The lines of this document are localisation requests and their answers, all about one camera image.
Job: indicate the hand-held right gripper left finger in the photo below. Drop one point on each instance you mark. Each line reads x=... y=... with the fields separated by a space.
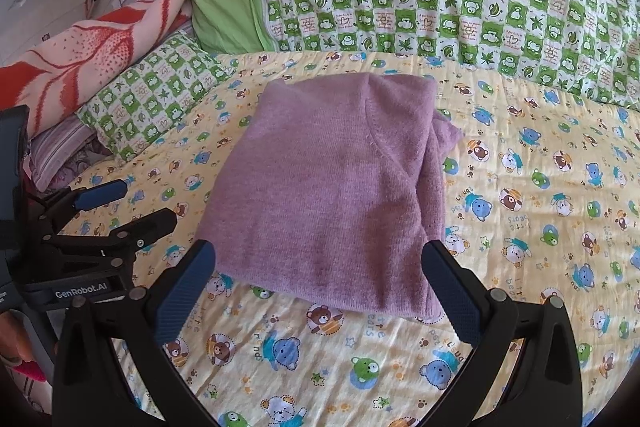
x=182 y=299

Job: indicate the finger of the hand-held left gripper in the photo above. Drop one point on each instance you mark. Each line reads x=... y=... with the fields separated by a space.
x=102 y=194
x=150 y=224

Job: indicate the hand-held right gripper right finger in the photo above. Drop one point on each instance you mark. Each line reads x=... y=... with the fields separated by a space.
x=457 y=299

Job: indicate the purple knit sweater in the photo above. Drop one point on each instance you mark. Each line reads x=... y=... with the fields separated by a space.
x=330 y=187

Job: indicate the person's left hand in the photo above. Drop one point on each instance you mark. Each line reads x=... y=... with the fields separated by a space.
x=12 y=332

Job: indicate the striped pillow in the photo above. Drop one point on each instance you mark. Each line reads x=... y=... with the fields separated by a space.
x=57 y=152

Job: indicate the yellow bear-print bed sheet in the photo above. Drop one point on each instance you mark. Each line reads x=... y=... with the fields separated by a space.
x=525 y=232

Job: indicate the green checkered pillow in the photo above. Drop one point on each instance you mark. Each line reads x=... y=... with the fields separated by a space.
x=155 y=92

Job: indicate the red and white floral blanket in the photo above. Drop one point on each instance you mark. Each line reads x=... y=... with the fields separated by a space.
x=100 y=52

